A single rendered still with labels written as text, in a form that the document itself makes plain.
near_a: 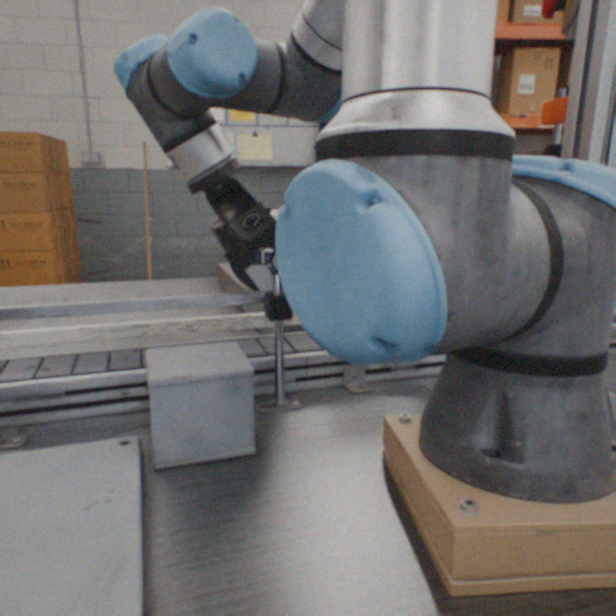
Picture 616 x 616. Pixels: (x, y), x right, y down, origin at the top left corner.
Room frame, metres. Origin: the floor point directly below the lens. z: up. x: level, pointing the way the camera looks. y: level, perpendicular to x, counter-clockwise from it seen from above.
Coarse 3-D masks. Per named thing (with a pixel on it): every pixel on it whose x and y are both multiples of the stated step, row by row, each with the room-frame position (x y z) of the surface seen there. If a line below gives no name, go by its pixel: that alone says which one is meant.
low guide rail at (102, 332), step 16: (160, 320) 0.69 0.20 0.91; (176, 320) 0.69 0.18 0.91; (192, 320) 0.69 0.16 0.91; (208, 320) 0.70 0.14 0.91; (224, 320) 0.71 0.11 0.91; (240, 320) 0.71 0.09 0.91; (256, 320) 0.72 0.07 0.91; (288, 320) 0.74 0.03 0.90; (0, 336) 0.63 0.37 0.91; (16, 336) 0.63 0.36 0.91; (32, 336) 0.64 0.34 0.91; (48, 336) 0.64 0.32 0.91; (64, 336) 0.65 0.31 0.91; (80, 336) 0.65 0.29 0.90; (96, 336) 0.66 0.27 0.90; (112, 336) 0.66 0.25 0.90; (128, 336) 0.67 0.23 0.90; (144, 336) 0.68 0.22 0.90
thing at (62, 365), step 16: (272, 336) 0.73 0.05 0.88; (288, 336) 0.73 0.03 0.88; (304, 336) 0.73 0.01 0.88; (96, 352) 0.66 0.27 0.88; (112, 352) 0.66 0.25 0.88; (128, 352) 0.66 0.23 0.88; (144, 352) 0.66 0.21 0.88; (256, 352) 0.66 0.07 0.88; (272, 352) 0.66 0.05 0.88; (288, 352) 0.66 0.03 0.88; (304, 352) 0.67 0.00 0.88; (0, 368) 0.60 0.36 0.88; (16, 368) 0.60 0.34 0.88; (32, 368) 0.60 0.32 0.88; (48, 368) 0.60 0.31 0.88; (64, 368) 0.60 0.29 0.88; (80, 368) 0.60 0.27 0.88; (96, 368) 0.60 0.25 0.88; (112, 368) 0.60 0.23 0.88; (128, 368) 0.60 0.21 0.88; (144, 368) 0.61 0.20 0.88
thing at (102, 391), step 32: (320, 352) 0.67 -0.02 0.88; (608, 352) 0.80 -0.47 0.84; (0, 384) 0.56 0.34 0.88; (32, 384) 0.56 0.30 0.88; (64, 384) 0.57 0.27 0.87; (96, 384) 0.58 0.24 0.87; (128, 384) 0.59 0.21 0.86; (256, 384) 0.64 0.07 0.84; (288, 384) 0.65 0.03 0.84; (320, 384) 0.66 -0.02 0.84; (0, 416) 0.55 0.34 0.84; (32, 416) 0.56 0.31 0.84; (64, 416) 0.57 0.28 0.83
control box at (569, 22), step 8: (568, 0) 0.78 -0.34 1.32; (576, 0) 0.71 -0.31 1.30; (568, 8) 0.77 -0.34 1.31; (576, 8) 0.71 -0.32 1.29; (568, 16) 0.76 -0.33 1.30; (576, 16) 0.74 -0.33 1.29; (568, 24) 0.78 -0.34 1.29; (576, 24) 0.76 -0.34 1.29; (568, 32) 0.80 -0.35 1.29; (576, 32) 0.79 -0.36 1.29
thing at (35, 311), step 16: (48, 304) 0.58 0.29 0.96; (64, 304) 0.58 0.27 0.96; (80, 304) 0.58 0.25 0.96; (96, 304) 0.59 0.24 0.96; (112, 304) 0.59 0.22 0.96; (128, 304) 0.60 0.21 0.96; (144, 304) 0.60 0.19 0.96; (160, 304) 0.61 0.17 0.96; (176, 304) 0.62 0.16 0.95; (192, 304) 0.62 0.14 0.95; (208, 304) 0.63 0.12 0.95; (224, 304) 0.63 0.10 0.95; (240, 304) 0.64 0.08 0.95; (0, 320) 0.56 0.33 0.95
